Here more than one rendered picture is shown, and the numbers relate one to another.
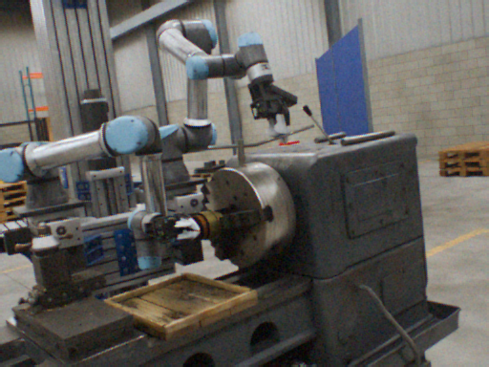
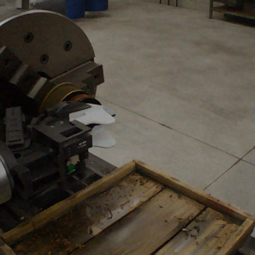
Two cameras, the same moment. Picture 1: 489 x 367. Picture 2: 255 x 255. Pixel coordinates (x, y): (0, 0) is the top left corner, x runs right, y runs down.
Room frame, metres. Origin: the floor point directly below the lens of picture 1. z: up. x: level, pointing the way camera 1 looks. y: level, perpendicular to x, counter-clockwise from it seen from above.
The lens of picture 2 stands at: (1.54, 0.66, 1.33)
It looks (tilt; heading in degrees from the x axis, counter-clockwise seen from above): 28 degrees down; 262
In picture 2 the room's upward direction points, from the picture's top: straight up
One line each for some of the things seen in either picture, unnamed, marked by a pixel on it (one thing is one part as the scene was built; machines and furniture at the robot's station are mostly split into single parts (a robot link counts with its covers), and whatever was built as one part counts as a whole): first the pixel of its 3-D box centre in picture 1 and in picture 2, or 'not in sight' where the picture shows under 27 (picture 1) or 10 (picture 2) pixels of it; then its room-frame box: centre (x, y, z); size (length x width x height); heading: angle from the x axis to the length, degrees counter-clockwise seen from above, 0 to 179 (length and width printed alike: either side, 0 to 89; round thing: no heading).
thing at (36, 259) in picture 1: (52, 266); not in sight; (1.34, 0.53, 1.07); 0.07 x 0.07 x 0.10; 39
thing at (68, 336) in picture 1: (65, 315); not in sight; (1.29, 0.50, 0.95); 0.43 x 0.17 x 0.05; 39
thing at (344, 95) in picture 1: (340, 118); not in sight; (8.29, -1.58, 1.18); 4.12 x 0.80 x 2.35; 179
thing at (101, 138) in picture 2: (185, 235); (99, 136); (1.52, 0.19, 1.07); 0.09 x 0.06 x 0.03; 38
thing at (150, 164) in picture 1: (153, 184); not in sight; (1.85, 0.33, 1.19); 0.12 x 0.11 x 0.49; 79
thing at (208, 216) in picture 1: (206, 225); (68, 112); (1.56, 0.13, 1.08); 0.09 x 0.09 x 0.09; 39
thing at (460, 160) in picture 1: (478, 158); not in sight; (8.83, -3.94, 0.22); 1.25 x 0.86 x 0.44; 130
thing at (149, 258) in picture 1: (150, 250); not in sight; (1.74, 0.35, 0.98); 0.11 x 0.08 x 0.11; 169
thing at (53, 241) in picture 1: (45, 241); not in sight; (1.34, 0.53, 1.13); 0.08 x 0.08 x 0.03
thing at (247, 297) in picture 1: (178, 301); (129, 241); (1.48, 0.24, 0.89); 0.36 x 0.30 x 0.04; 39
